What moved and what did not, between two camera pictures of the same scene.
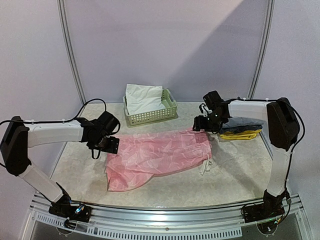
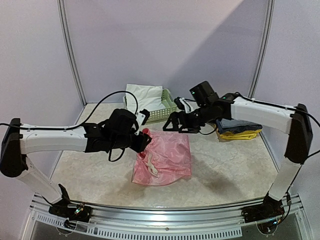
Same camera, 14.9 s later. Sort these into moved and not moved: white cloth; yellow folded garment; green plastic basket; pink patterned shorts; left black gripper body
Moved: pink patterned shorts; left black gripper body
Not moved: green plastic basket; yellow folded garment; white cloth
